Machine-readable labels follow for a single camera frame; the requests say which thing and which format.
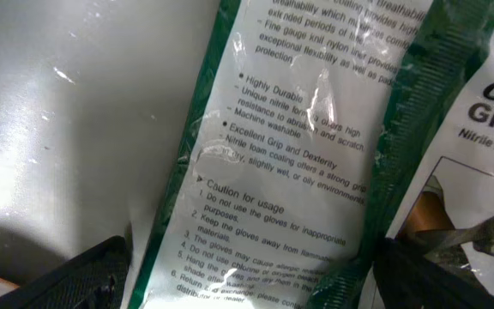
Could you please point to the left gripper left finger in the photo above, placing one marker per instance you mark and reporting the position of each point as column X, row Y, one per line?
column 94, row 279

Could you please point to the green sponge pack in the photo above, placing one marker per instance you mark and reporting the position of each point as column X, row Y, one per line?
column 318, row 128

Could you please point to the grey plastic mesh basket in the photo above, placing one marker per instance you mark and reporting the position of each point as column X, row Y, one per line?
column 93, row 100

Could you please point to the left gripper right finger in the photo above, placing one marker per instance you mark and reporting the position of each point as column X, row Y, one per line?
column 406, row 280

